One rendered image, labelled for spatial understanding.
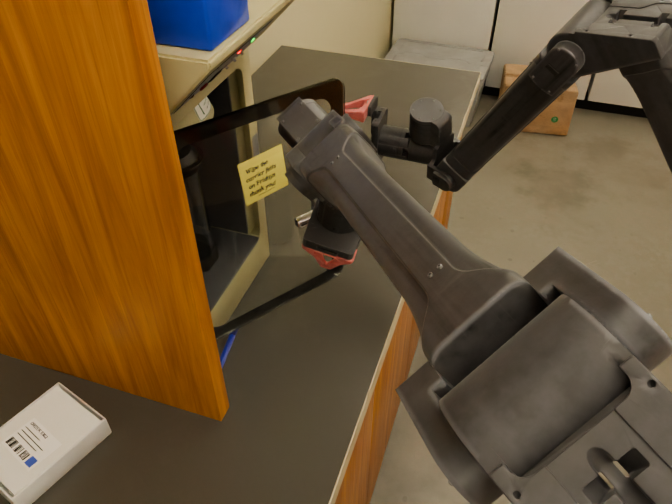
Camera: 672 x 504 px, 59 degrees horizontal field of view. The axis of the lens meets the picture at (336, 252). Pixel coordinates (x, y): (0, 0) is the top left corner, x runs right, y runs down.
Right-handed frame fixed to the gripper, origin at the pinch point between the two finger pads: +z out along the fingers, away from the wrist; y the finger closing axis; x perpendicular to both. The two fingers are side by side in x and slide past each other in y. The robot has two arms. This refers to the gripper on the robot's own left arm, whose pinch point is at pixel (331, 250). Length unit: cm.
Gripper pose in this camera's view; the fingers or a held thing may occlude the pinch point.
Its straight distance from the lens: 81.4
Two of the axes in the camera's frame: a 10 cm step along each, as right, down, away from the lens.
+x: 9.5, 3.1, -0.4
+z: -1.3, 5.0, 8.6
